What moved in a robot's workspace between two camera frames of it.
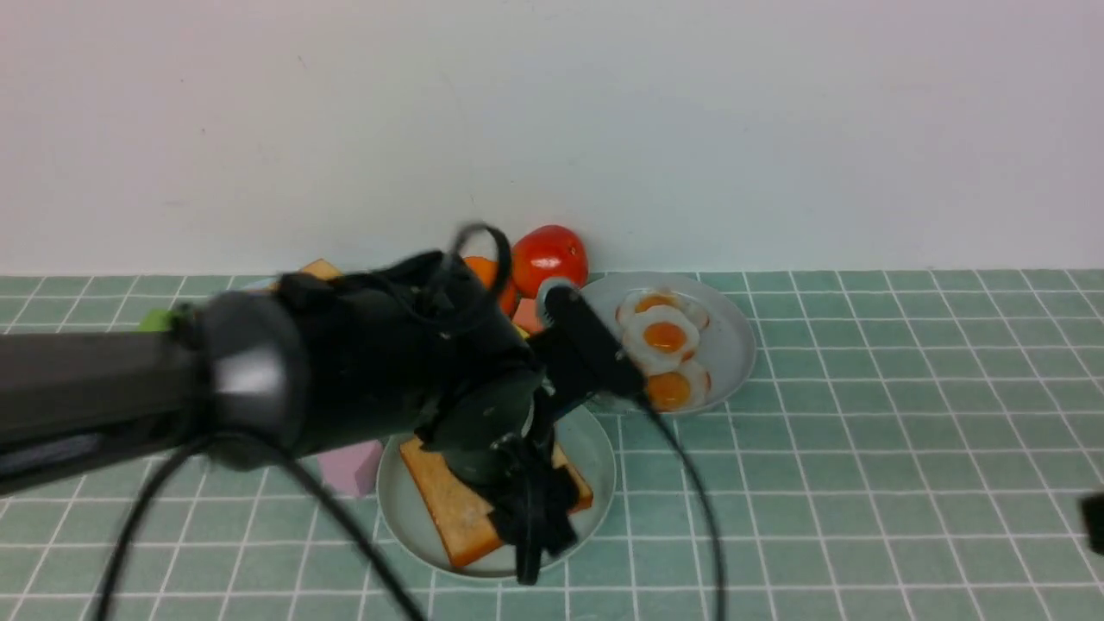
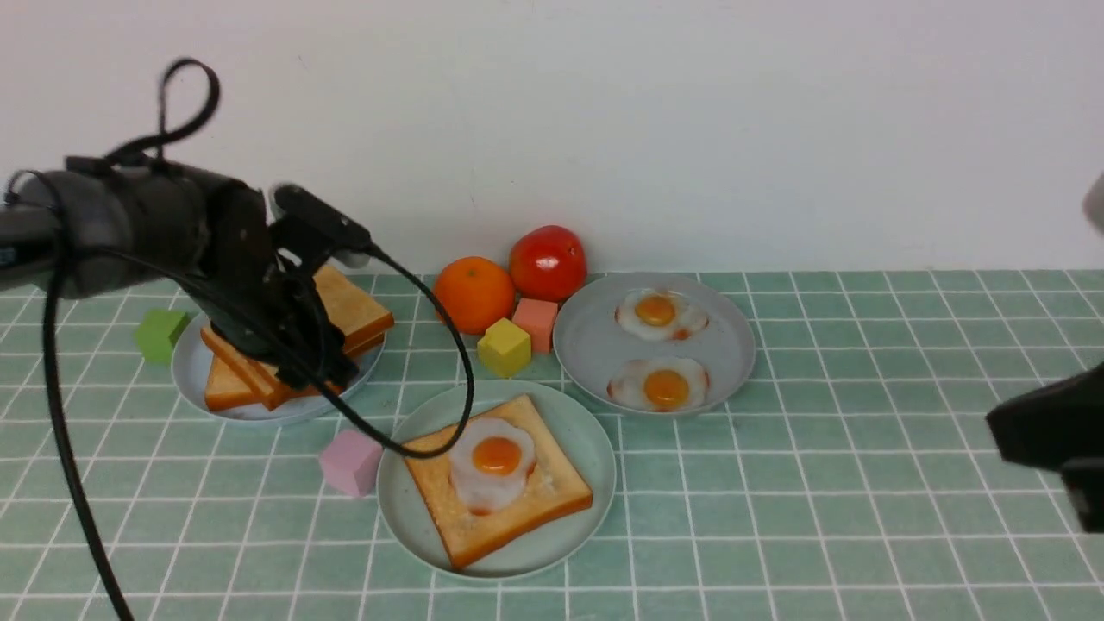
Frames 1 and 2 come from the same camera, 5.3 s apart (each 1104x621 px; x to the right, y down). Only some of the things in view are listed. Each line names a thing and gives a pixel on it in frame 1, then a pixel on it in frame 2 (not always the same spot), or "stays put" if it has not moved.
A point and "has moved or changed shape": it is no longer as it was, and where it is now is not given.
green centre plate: (412, 523) stays put
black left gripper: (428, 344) -> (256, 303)
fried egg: (658, 336) has moved or changed shape
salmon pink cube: (526, 316) stays put
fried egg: (641, 300) stays put
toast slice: (462, 515) stays put
